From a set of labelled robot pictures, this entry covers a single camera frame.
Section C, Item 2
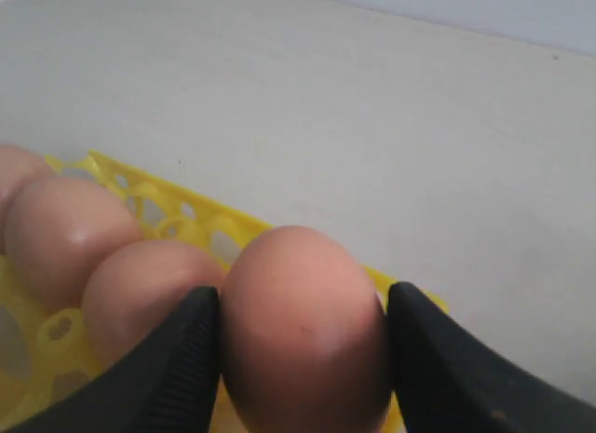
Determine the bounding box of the yellow plastic egg tray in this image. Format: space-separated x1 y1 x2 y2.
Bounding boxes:
0 148 451 433

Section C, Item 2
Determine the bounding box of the brown egg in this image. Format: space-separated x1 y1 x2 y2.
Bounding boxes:
1 144 54 223
81 239 225 367
5 176 143 312
221 225 391 432

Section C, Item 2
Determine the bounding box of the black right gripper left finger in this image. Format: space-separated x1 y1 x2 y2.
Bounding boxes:
12 287 220 433

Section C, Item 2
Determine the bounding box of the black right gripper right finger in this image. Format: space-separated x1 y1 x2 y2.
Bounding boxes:
387 282 595 432

